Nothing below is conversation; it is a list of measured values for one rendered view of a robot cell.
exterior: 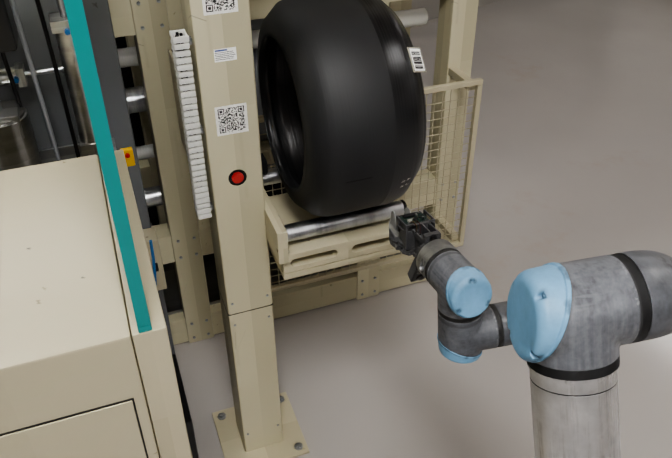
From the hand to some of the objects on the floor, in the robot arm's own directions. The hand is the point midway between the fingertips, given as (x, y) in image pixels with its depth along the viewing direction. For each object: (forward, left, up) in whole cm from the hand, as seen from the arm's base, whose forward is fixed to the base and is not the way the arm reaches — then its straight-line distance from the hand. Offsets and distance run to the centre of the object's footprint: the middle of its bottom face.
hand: (394, 223), depth 167 cm
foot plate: (+39, +30, -98) cm, 109 cm away
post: (+39, +30, -98) cm, 109 cm away
